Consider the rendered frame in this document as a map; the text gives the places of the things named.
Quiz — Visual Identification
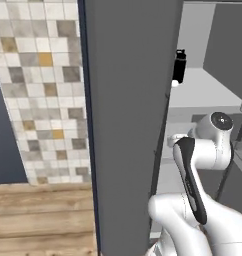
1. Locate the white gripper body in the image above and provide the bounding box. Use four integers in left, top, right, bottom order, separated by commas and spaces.
166, 132, 191, 149

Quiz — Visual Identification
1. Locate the grey fridge door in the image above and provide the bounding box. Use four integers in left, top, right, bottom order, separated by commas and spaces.
77, 0, 185, 256

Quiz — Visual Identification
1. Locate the grey fridge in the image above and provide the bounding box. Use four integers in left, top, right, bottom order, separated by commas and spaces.
148, 0, 242, 256

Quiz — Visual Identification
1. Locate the black bottle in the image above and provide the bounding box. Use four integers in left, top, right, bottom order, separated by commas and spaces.
171, 48, 188, 89

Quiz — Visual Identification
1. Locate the dark navy cabinet panel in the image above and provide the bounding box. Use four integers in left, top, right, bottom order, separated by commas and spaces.
0, 68, 29, 185

